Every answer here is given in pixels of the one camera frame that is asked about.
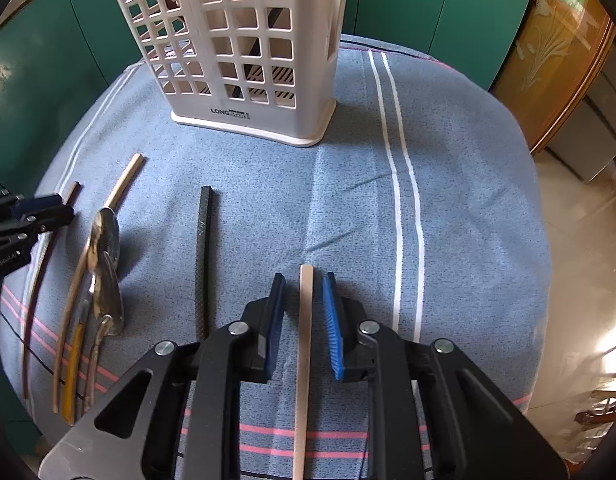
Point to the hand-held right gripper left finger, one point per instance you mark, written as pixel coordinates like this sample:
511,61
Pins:
273,330

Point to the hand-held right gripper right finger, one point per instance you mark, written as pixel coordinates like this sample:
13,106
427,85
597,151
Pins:
335,335

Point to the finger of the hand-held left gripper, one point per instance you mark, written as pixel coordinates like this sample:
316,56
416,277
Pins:
40,202
50,220

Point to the pink brown chopstick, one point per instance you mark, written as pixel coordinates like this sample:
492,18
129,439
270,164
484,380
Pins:
124,180

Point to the white plastic utensil holder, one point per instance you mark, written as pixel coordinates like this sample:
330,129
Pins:
188,110

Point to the blue striped cloth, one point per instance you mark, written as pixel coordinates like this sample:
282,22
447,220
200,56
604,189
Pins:
338,185

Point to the plain wooden chair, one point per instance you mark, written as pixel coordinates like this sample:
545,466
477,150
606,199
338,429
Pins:
602,405

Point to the wood-framed glass sliding door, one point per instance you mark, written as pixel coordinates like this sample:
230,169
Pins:
552,60

